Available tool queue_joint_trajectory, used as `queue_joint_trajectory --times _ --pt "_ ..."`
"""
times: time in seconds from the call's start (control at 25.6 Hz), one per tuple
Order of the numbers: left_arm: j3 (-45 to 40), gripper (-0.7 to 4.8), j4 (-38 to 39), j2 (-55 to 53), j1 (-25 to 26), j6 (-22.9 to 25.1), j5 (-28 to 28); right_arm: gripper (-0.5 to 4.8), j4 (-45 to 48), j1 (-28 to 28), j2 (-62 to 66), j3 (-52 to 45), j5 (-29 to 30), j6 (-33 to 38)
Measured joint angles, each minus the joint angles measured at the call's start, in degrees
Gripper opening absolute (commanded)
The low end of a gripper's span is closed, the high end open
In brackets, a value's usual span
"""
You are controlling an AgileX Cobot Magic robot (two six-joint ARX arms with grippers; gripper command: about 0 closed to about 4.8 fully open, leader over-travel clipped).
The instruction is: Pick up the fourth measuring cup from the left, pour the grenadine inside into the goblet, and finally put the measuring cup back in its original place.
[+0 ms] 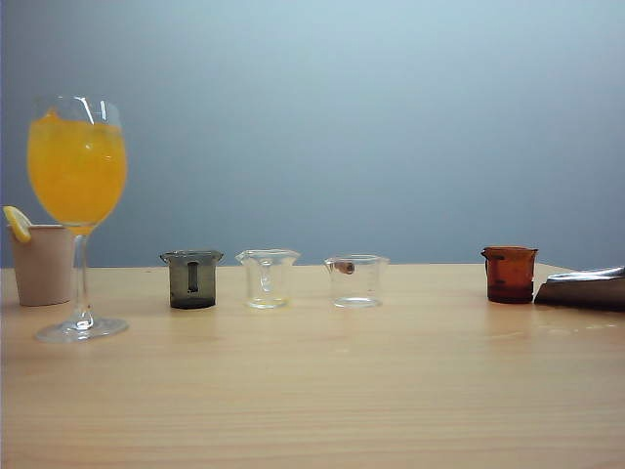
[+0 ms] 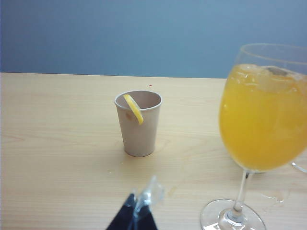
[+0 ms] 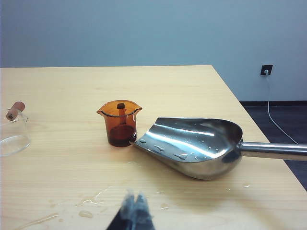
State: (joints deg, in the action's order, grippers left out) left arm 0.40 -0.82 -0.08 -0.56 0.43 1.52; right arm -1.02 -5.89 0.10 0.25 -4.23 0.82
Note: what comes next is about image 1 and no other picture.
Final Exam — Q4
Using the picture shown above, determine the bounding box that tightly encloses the dark shiny foil-covered object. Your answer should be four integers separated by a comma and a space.
533, 266, 625, 313

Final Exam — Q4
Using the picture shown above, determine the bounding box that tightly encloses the clear measuring cup yellowish residue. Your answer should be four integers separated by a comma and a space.
234, 248, 301, 311

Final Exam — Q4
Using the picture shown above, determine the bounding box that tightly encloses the wine glass with orange drink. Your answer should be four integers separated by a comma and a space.
26, 94, 131, 344

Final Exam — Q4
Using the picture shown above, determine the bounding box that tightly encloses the clear measuring cup brown mark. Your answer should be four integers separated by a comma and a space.
323, 253, 391, 310

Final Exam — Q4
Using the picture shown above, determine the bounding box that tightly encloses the amber measuring cup with grenadine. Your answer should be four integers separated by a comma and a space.
479, 245, 540, 305

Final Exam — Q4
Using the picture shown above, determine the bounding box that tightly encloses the dark grey measuring cup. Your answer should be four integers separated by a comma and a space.
158, 249, 226, 311

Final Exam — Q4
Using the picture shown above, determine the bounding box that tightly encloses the yellow lemon slice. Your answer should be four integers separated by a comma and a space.
2, 205, 33, 244

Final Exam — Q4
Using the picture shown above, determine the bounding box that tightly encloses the beige paper cup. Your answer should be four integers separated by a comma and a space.
6, 224, 77, 308

